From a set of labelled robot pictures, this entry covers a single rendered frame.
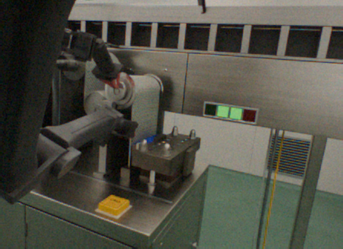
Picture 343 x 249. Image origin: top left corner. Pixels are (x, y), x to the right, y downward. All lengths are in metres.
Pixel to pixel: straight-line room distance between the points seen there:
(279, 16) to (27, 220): 1.27
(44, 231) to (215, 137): 2.93
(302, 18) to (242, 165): 2.76
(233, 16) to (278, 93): 0.39
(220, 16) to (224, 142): 2.62
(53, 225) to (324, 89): 1.15
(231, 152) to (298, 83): 2.61
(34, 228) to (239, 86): 1.00
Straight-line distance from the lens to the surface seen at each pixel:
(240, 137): 3.62
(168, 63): 1.29
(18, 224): 1.18
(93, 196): 0.95
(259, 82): 1.19
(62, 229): 1.02
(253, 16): 1.23
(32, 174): 0.44
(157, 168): 0.97
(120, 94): 1.01
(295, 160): 3.65
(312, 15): 1.22
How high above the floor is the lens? 1.35
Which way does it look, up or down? 11 degrees down
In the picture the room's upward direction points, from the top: 6 degrees clockwise
